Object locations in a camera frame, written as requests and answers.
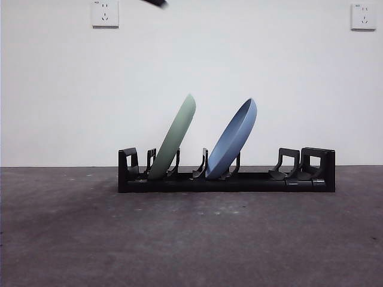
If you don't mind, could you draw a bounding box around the white wall socket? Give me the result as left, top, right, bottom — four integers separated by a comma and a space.
92, 0, 120, 29
350, 2, 378, 31

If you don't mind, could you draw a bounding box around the blue round plate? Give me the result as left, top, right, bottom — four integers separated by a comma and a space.
205, 97, 258, 181

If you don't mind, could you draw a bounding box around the black plate rack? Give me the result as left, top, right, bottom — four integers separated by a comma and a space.
117, 147, 336, 193

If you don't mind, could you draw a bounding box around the green round plate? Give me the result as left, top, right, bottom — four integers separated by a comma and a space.
147, 93, 197, 181

